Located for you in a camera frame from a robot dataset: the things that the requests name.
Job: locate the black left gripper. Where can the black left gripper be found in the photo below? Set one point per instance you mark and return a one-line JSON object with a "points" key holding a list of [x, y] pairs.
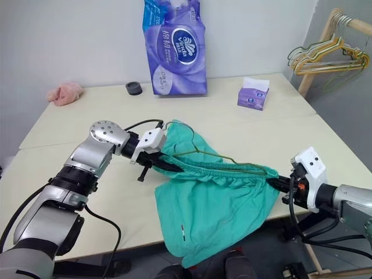
{"points": [[146, 158]]}

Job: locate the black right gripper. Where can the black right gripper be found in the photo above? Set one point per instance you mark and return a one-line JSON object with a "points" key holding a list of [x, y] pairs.
{"points": [[295, 189]]}

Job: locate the green shorts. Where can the green shorts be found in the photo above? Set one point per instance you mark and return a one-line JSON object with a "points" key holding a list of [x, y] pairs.
{"points": [[212, 209]]}

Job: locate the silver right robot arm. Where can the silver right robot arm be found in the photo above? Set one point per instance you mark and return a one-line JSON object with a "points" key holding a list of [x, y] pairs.
{"points": [[351, 203]]}

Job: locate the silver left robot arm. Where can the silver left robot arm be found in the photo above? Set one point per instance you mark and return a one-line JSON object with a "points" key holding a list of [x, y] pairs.
{"points": [[84, 162]]}

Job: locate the black round cap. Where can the black round cap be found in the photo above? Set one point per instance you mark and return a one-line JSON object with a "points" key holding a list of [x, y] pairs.
{"points": [[134, 88]]}

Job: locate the small purple tissue box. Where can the small purple tissue box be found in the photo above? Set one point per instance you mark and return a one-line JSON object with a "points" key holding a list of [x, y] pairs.
{"points": [[253, 98]]}

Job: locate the dark rounded shape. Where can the dark rounded shape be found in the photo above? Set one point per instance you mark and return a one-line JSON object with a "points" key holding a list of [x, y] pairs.
{"points": [[171, 273], [239, 266]]}

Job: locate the large purple tissue pack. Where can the large purple tissue pack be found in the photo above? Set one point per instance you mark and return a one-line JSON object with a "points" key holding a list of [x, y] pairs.
{"points": [[177, 55]]}

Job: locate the wooden clothes rack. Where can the wooden clothes rack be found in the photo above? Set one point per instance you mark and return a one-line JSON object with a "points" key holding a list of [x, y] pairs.
{"points": [[312, 72]]}

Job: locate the pink fluffy cloth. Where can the pink fluffy cloth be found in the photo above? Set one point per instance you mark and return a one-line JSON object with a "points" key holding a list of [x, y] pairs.
{"points": [[65, 93]]}

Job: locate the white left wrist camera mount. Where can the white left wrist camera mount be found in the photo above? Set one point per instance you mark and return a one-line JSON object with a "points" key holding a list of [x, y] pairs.
{"points": [[152, 139]]}

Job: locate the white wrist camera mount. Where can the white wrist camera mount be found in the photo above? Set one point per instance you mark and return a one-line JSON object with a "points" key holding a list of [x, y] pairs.
{"points": [[312, 174], [152, 139]]}

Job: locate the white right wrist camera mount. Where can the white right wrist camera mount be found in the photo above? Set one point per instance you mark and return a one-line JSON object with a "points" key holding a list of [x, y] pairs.
{"points": [[312, 174]]}

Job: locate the black table frame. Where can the black table frame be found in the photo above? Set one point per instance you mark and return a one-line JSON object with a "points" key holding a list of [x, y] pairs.
{"points": [[87, 266]]}

